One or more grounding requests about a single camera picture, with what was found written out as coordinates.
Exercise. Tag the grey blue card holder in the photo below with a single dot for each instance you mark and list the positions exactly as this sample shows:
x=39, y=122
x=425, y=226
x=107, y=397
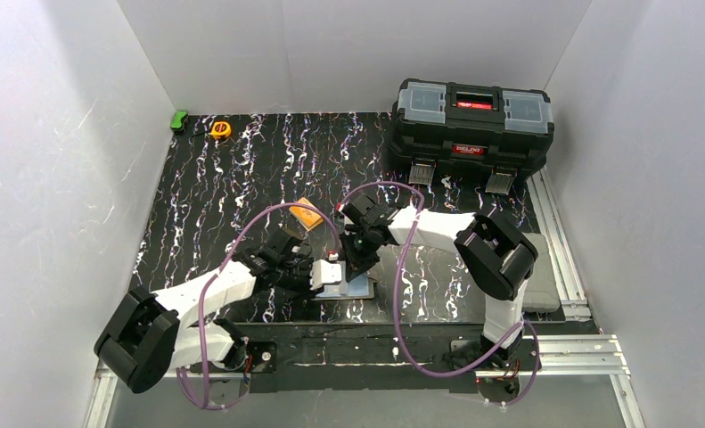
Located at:
x=360, y=288

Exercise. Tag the green small tool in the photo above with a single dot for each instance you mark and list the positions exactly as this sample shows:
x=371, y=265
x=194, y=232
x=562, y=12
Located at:
x=179, y=122

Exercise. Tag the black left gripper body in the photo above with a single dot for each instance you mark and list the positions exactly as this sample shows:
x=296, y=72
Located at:
x=304, y=274

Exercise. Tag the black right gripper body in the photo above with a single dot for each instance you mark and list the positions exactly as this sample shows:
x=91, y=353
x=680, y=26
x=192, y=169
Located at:
x=359, y=251

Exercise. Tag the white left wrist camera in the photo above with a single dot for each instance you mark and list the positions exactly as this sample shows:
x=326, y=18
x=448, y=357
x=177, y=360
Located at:
x=327, y=277

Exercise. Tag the aluminium frame rails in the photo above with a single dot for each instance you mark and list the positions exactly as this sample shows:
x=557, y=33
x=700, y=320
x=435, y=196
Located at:
x=560, y=354

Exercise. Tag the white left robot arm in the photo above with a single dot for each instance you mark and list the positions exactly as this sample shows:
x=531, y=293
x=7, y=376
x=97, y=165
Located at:
x=181, y=319

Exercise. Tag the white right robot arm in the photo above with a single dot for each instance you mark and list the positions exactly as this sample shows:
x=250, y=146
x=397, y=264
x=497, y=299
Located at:
x=499, y=258

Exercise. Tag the yellow tape measure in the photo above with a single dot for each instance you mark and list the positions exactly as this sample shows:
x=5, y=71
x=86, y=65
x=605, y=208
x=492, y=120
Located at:
x=220, y=130

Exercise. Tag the black toolbox with clear lids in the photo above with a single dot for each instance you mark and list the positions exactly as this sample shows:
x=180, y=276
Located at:
x=497, y=136

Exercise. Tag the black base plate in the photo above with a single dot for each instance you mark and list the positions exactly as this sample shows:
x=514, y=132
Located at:
x=308, y=356

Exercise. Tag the orange credit card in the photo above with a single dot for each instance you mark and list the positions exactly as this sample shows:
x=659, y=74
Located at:
x=308, y=218

